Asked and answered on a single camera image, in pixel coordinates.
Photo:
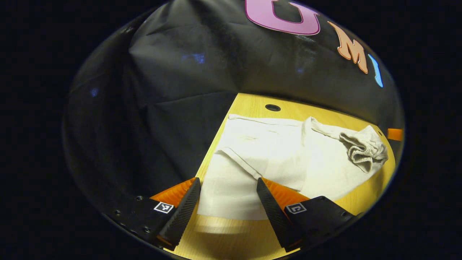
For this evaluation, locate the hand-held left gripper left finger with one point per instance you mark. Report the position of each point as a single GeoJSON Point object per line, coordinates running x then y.
{"type": "Point", "coordinates": [184, 213]}

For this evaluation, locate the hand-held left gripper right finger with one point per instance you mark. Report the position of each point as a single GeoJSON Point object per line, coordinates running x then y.
{"type": "Point", "coordinates": [274, 213]}

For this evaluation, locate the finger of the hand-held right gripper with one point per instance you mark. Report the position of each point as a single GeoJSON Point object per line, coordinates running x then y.
{"type": "Point", "coordinates": [395, 134]}

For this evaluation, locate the white jeans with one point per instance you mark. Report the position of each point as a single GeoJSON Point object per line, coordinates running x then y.
{"type": "Point", "coordinates": [267, 144]}

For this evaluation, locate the black backdrop cloth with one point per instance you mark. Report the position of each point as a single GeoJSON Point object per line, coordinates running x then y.
{"type": "Point", "coordinates": [173, 90]}

